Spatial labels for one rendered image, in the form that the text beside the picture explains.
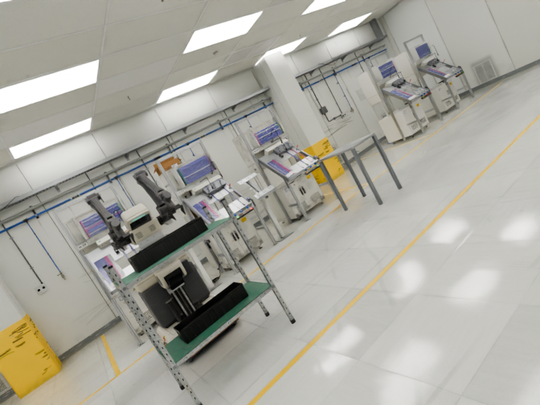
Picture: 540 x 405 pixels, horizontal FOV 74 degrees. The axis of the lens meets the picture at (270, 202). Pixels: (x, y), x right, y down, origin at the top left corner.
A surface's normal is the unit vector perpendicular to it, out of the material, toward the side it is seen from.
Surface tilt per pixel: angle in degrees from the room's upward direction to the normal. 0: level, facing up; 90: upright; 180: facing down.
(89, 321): 90
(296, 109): 90
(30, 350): 90
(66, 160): 90
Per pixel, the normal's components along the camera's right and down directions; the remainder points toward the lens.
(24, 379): 0.48, -0.14
